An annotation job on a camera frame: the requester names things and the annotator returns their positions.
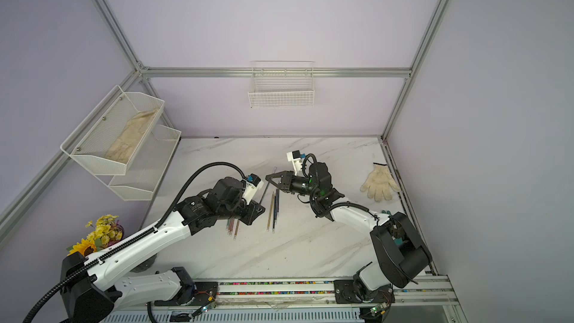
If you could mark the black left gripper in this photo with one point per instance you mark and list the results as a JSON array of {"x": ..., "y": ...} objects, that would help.
[{"x": 253, "y": 207}]

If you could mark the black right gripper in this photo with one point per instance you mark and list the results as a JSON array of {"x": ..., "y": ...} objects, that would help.
[{"x": 288, "y": 182}]

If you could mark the yellow pencil with clear cap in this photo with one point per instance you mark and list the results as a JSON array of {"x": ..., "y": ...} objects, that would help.
[{"x": 271, "y": 211}]

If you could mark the red pencil with orange cap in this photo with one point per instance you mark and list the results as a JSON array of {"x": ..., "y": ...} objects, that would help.
[{"x": 236, "y": 230}]

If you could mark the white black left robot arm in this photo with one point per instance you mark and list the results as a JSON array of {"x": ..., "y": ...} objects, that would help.
[{"x": 106, "y": 285}]

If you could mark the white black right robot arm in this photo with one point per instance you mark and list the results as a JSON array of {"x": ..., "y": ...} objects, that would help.
[{"x": 399, "y": 249}]

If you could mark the cream knitted work glove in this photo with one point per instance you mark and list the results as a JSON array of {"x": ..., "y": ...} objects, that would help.
[{"x": 380, "y": 184}]

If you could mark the artificial sunflower bouquet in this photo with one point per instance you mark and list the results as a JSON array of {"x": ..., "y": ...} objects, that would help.
[{"x": 106, "y": 232}]

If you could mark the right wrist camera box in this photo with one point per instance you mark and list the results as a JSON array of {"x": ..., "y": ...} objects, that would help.
[{"x": 296, "y": 158}]

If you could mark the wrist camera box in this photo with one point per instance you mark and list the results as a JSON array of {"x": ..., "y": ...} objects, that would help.
[
  {"x": 296, "y": 158},
  {"x": 252, "y": 185}
]

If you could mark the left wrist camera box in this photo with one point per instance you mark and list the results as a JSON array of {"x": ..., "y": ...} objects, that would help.
[{"x": 252, "y": 185}]

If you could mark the white mesh wall shelf lower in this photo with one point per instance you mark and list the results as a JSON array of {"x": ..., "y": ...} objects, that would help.
[{"x": 145, "y": 174}]

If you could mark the white mesh wall shelf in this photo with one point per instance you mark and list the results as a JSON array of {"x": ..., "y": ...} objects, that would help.
[
  {"x": 90, "y": 141},
  {"x": 145, "y": 174}
]

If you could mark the white wire wall basket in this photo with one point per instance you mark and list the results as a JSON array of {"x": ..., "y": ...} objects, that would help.
[{"x": 281, "y": 84}]

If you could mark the white mesh wall shelf upper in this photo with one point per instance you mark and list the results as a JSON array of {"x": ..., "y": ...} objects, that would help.
[{"x": 90, "y": 141}]

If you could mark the aluminium frame profile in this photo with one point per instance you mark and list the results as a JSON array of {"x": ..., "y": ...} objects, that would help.
[{"x": 13, "y": 217}]

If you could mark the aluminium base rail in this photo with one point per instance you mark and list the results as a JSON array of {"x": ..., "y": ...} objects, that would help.
[{"x": 429, "y": 299}]

